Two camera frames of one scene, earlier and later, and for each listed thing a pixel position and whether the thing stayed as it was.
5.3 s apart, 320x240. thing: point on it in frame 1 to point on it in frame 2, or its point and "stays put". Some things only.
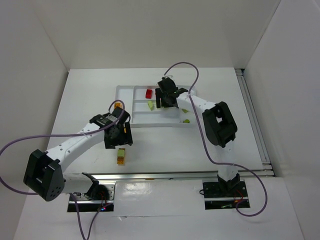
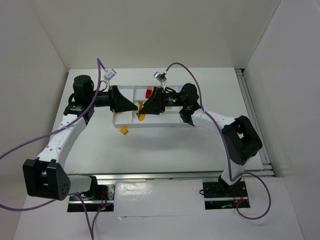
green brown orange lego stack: (120, 157) to (140, 105)
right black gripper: (162, 97) to (161, 100)
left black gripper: (119, 142) to (113, 98)
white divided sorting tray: (140, 102) stays put
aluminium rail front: (178, 175) stays put
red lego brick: (148, 93) stays put
